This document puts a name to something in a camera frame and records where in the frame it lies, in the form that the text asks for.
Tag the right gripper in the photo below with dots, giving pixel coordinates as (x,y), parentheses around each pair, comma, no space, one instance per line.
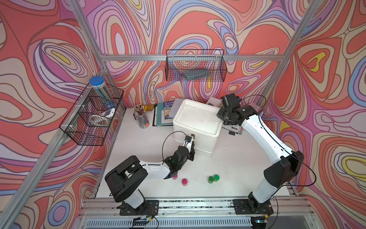
(219,115)

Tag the black wire basket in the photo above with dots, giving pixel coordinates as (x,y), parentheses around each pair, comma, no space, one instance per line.
(198,65)
(83,125)

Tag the blue lid pencil tube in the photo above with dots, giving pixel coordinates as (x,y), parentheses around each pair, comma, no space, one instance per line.
(100,87)

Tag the green paint can right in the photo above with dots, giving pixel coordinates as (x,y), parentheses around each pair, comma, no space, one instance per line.
(216,178)

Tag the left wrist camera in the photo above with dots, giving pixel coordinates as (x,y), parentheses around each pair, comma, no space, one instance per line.
(188,140)

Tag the pencil cup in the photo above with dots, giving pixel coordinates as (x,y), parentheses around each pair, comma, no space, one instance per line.
(140,116)

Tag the teal folder with book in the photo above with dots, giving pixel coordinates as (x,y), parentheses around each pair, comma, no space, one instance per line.
(161,114)

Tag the green paint can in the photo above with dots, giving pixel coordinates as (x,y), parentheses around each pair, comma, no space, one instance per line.
(210,180)
(216,178)

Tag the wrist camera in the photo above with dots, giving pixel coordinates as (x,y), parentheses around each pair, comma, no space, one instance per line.
(231,102)
(188,140)

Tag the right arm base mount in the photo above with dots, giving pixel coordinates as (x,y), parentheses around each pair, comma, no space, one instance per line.
(250,206)

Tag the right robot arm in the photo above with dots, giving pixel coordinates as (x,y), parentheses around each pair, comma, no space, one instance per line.
(286,163)

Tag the black wire basket left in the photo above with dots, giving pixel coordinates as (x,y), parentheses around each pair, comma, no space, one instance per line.
(83,125)

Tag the green paint can left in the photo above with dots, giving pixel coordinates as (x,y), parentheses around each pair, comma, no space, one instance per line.
(210,180)

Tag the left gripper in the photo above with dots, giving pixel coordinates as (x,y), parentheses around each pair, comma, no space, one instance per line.
(191,157)

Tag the white object in basket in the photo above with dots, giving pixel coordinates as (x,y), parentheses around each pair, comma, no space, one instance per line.
(108,114)

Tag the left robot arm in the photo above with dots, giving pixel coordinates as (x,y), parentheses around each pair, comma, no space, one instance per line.
(124,180)

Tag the black wire basket back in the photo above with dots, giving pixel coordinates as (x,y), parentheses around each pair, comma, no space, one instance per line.
(198,65)

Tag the white drawer cabinet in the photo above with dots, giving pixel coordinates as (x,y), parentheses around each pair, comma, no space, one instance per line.
(201,120)

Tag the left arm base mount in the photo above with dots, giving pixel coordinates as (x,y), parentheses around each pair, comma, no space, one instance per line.
(149,207)

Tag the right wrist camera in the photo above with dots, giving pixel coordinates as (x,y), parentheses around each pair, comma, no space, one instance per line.
(231,102)

